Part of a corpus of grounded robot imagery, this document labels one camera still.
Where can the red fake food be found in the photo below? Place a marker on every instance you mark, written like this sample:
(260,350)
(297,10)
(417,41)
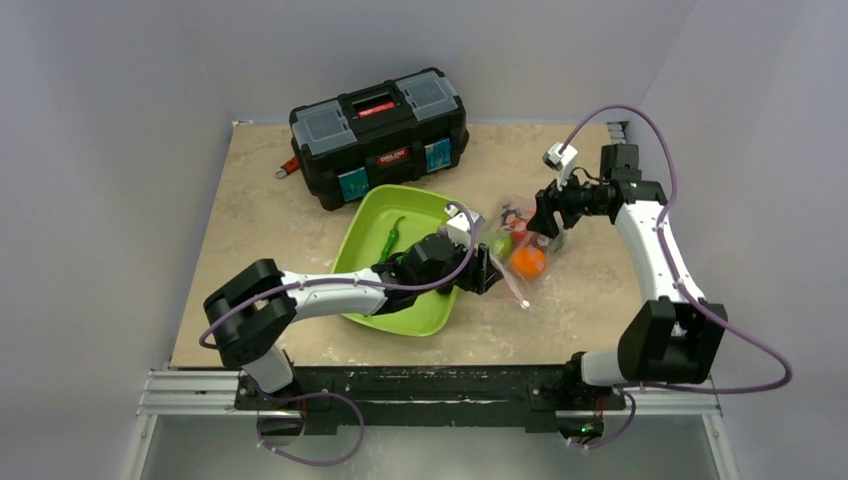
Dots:
(519,233)

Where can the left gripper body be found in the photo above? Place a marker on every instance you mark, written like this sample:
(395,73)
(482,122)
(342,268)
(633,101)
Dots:
(471,277)

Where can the black plastic toolbox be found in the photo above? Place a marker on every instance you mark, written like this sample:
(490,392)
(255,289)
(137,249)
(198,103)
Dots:
(392,132)

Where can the clear zip top bag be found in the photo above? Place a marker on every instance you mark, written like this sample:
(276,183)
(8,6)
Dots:
(508,210)

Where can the aluminium frame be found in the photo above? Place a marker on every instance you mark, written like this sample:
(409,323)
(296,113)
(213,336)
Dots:
(190,428)

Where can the red handled tool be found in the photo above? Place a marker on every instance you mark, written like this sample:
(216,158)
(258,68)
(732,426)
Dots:
(287,168)

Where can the green fake apple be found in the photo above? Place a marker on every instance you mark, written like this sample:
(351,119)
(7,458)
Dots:
(501,246)

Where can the orange fake fruit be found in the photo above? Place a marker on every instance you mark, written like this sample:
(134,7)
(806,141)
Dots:
(528,262)

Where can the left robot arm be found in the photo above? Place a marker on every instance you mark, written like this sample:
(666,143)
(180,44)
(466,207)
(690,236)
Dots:
(249,313)

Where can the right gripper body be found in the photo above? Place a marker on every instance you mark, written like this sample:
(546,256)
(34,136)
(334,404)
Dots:
(553,210)

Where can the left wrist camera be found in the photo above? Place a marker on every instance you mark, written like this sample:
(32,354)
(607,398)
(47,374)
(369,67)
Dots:
(459,226)

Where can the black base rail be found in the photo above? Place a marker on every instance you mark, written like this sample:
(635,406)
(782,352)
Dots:
(547,398)

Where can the green plastic tray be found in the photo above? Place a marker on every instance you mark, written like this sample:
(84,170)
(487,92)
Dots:
(415,213)

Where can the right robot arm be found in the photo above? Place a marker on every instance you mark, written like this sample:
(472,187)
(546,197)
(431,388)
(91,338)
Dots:
(670,339)

